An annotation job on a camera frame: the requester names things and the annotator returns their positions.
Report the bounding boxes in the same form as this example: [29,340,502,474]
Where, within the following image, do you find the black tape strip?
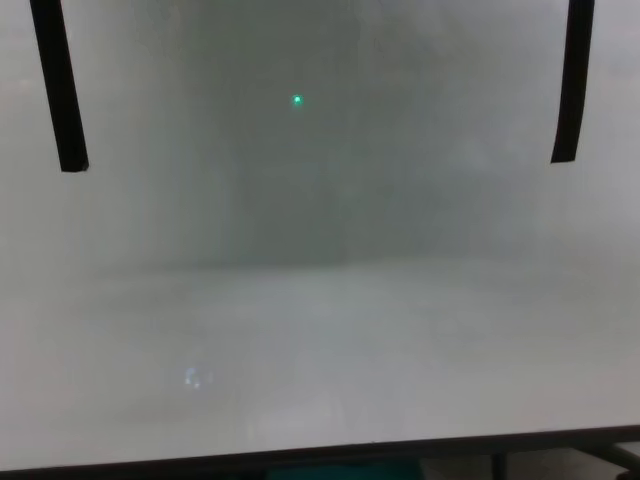
[28,0,91,174]
[550,0,597,165]

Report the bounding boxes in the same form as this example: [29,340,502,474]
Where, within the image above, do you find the black table brace bar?
[569,441,637,473]

